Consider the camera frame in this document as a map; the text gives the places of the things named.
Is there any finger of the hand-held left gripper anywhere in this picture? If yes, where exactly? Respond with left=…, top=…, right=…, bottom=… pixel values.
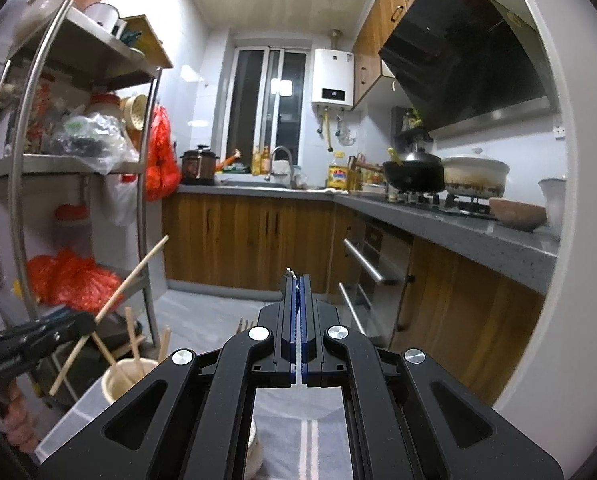
left=0, top=310, right=98, bottom=359

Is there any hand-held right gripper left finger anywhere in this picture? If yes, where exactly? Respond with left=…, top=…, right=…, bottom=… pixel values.
left=36, top=274, right=299, bottom=480

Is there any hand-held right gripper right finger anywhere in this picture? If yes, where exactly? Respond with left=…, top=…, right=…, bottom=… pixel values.
left=300, top=274, right=562, bottom=480

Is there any wooden chopstick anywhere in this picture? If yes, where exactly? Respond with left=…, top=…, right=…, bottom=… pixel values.
left=49, top=234, right=170, bottom=397
left=92, top=331, right=120, bottom=370
left=125, top=307, right=145, bottom=377

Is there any white utensil holder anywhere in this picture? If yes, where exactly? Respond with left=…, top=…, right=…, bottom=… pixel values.
left=100, top=357, right=160, bottom=407
left=247, top=416, right=265, bottom=480

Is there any person's left hand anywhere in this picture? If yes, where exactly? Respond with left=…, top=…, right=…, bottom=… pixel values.
left=0, top=382, right=40, bottom=455

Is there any large red plastic bag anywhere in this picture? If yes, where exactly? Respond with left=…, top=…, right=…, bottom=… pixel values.
left=27, top=249, right=125, bottom=314

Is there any built-in steel drawer unit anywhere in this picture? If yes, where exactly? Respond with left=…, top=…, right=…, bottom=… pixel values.
left=337, top=219, right=415, bottom=352

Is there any wooden base cabinet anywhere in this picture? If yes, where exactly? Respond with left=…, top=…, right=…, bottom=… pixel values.
left=162, top=194, right=547, bottom=408

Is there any grey striped cloth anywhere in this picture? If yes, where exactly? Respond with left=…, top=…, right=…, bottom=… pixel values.
left=33, top=287, right=360, bottom=480

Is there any yellow oil bottle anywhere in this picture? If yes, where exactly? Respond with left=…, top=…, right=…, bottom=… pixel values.
left=325, top=155, right=352, bottom=192

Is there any white plastic bag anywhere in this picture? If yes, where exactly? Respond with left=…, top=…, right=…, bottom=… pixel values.
left=102, top=172, right=140, bottom=227

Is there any grey kitchen countertop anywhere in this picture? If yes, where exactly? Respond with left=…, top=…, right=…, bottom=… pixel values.
left=177, top=182, right=560, bottom=295

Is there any steel faucet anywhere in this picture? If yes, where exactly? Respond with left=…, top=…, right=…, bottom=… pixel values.
left=265, top=146, right=298, bottom=189

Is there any metal storage rack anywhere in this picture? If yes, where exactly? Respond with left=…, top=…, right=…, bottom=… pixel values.
left=0, top=0, right=163, bottom=397

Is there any gas stove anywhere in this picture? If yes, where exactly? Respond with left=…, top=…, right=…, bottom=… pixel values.
left=377, top=190, right=500, bottom=222

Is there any black wok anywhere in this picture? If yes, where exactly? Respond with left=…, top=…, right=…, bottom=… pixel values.
left=381, top=148, right=447, bottom=196

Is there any clear plastic bag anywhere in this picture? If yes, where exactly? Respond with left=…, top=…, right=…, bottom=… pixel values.
left=47, top=112, right=140, bottom=177

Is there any hanging red plastic bag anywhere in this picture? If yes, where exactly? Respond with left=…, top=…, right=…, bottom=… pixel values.
left=145, top=105, right=182, bottom=202

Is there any kitchen window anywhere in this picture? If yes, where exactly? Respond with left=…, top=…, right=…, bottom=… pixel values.
left=225, top=44, right=313, bottom=177

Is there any white casserole pot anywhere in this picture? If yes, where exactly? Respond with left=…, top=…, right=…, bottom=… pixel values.
left=441, top=148, right=511, bottom=199

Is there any jar with orange lid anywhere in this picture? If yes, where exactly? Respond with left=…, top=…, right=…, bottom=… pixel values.
left=88, top=92, right=122, bottom=122

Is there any yellow colander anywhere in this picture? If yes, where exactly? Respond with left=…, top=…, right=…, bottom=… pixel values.
left=120, top=94, right=150, bottom=132

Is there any brown ceramic bowl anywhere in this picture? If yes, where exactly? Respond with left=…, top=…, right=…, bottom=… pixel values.
left=488, top=196, right=549, bottom=233

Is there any white water heater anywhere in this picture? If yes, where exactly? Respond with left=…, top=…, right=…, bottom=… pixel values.
left=311, top=48, right=355, bottom=110

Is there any white bowl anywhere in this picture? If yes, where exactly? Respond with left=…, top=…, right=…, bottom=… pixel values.
left=15, top=0, right=75, bottom=37
left=537, top=176, right=567, bottom=239

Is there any wooden board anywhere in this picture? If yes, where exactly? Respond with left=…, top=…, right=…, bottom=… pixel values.
left=120, top=14, right=174, bottom=69

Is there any black range hood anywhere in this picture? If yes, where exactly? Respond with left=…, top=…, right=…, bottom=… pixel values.
left=377, top=0, right=555, bottom=139

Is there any white enamel cup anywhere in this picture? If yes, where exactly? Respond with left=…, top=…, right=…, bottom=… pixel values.
left=82, top=2, right=120, bottom=32

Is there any wall spice shelf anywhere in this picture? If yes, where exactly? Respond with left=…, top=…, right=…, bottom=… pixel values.
left=391, top=106, right=433, bottom=142

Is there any wooden wall cabinet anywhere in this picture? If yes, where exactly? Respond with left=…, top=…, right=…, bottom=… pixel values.
left=351, top=0, right=460, bottom=109

